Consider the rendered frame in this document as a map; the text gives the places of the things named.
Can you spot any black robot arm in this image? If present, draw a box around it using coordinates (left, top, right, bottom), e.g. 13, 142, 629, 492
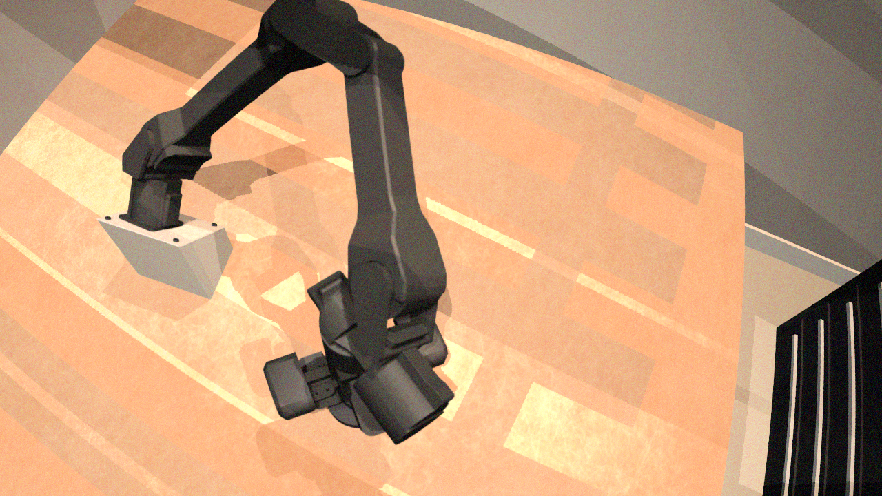
119, 0, 455, 445

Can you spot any grey round pedestal with d-shaped shaft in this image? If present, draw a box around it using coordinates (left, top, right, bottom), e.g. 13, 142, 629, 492
328, 394, 359, 428

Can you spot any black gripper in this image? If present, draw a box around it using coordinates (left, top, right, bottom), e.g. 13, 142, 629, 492
263, 323, 449, 420

